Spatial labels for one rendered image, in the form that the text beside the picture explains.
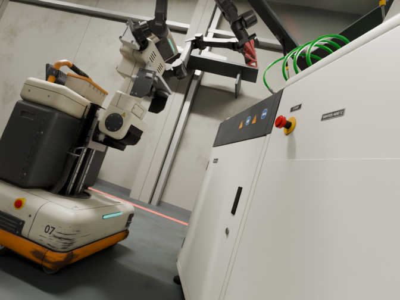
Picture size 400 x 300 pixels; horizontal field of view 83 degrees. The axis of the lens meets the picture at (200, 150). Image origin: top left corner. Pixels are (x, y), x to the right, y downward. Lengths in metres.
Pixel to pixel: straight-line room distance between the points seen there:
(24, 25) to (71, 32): 1.08
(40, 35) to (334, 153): 5.57
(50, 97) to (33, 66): 4.16
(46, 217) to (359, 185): 1.10
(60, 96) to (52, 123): 0.14
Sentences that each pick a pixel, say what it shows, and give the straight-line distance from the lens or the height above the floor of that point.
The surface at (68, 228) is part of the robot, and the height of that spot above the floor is 0.22.
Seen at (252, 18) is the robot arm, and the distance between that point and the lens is 1.30.
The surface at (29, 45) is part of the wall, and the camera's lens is 5.78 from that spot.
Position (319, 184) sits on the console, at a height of 0.65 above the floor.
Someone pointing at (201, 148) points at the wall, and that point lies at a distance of 3.45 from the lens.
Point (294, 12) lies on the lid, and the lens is 1.68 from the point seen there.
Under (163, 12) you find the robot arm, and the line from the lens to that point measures 1.29.
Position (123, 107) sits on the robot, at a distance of 1.29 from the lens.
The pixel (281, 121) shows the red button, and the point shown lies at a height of 0.80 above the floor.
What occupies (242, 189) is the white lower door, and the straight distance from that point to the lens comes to 0.81.
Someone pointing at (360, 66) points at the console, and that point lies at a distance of 0.58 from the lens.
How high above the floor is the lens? 0.59
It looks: 7 degrees up
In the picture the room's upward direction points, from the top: 18 degrees clockwise
